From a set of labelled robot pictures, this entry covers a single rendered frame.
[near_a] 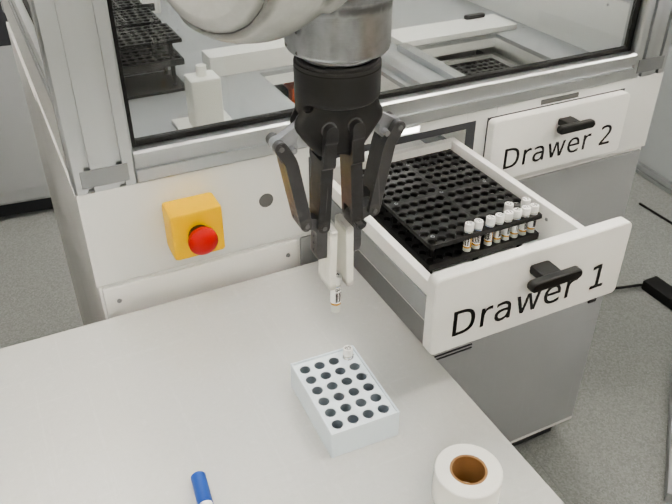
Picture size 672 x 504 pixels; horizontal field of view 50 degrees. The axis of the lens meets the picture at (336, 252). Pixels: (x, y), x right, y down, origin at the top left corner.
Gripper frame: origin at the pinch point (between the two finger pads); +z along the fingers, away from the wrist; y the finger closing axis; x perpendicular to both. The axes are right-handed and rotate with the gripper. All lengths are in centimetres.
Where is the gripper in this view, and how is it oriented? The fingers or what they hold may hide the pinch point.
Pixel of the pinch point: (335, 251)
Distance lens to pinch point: 72.5
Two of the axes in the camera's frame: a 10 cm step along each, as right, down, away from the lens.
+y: -9.1, 2.2, -3.4
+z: -0.1, 8.3, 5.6
